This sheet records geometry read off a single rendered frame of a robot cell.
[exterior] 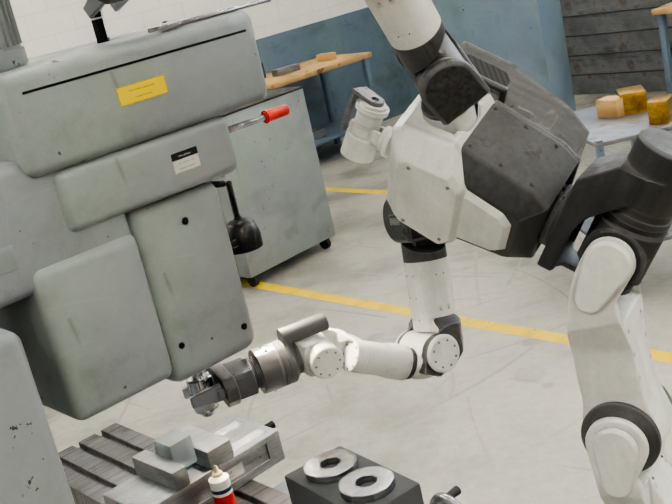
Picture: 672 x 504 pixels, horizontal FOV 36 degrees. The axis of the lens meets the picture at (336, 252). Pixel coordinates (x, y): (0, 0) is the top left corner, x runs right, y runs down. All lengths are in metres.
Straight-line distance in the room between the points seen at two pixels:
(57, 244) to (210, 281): 0.30
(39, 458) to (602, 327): 0.95
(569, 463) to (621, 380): 2.01
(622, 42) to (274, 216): 4.61
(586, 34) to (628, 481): 8.52
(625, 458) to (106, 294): 0.95
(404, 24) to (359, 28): 9.33
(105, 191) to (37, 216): 0.11
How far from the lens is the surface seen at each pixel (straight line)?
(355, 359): 2.00
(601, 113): 5.37
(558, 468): 3.88
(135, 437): 2.53
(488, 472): 3.92
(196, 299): 1.77
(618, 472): 1.94
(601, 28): 10.18
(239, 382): 1.90
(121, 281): 1.67
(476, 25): 7.76
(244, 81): 1.78
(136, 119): 1.66
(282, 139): 6.61
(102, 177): 1.64
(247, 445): 2.16
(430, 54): 1.67
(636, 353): 1.90
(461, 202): 1.79
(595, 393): 1.93
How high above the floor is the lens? 1.97
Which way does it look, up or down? 17 degrees down
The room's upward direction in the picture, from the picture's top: 13 degrees counter-clockwise
